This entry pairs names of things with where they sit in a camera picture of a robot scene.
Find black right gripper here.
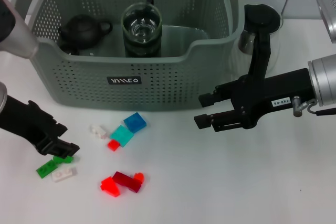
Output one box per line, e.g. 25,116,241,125
193,68,319,133

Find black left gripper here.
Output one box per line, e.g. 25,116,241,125
0,94,81,158

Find small green toy brick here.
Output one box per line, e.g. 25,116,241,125
52,155,75,166

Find grey perforated storage basket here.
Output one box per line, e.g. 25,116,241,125
10,0,245,111

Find long green toy brick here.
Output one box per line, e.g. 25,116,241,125
36,160,58,179

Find translucent white toy brick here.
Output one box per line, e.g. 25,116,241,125
89,124,110,140

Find small red toy brick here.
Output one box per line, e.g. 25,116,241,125
107,139,120,152

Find bright red toy brick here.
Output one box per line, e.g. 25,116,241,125
100,176,121,197

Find teal toy brick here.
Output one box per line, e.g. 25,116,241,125
110,125,134,147

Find dark red toy brick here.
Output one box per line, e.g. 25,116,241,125
112,170,142,194

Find blue toy brick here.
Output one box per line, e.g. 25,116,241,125
123,112,147,133

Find small orange-red toy brick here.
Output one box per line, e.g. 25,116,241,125
133,172,145,185

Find black teapot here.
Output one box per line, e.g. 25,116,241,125
57,14,113,50

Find glass coffee pot black handle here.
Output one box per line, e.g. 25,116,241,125
237,3,284,78

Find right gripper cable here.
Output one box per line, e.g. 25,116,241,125
292,95,336,117

